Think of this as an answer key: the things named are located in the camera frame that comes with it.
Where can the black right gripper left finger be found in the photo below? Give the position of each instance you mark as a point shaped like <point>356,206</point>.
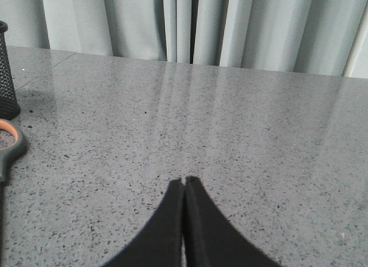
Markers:
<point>159,242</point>

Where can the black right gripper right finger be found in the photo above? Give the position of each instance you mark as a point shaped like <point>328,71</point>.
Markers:
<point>210,240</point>

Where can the grey orange scissors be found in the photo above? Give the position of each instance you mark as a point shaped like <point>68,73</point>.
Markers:
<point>9,154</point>

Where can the black mesh pen cup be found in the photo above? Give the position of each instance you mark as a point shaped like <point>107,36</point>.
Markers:
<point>9,105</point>

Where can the grey curtain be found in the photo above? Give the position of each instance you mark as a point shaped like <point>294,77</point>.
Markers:
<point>326,37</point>

